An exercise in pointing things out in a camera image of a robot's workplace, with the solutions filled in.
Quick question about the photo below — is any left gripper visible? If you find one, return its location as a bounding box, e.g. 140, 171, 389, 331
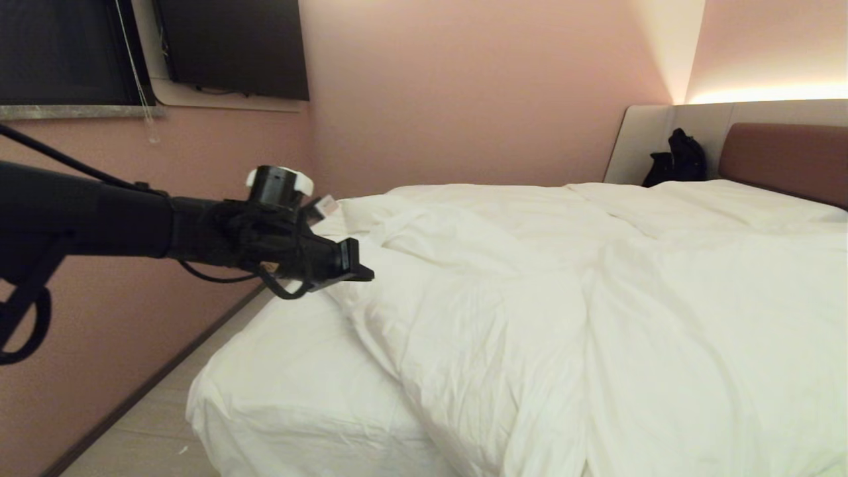
264, 223, 376, 293

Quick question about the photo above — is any white bed mattress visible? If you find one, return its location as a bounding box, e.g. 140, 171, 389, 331
185, 286, 464, 477

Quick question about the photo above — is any white duvet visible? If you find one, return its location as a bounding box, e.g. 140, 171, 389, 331
311, 179, 848, 477

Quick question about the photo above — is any marble window sill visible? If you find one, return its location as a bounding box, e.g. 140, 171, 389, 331
0, 104, 166, 122

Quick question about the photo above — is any black bag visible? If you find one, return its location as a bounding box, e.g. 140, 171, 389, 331
641, 128, 708, 189

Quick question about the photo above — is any dark window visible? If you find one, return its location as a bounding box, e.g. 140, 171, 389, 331
0, 0, 157, 107

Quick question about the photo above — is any brown padded headboard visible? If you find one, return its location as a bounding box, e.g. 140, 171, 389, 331
718, 123, 848, 211

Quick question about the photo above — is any black wall television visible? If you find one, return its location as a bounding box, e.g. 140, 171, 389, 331
152, 0, 311, 102

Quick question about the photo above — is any white blind cord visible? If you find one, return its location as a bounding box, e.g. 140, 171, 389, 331
115, 0, 162, 145

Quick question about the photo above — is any grey wall headboard panel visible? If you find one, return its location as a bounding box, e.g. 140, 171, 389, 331
604, 99, 848, 187

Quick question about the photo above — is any black cable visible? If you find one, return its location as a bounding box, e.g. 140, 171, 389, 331
0, 125, 150, 193

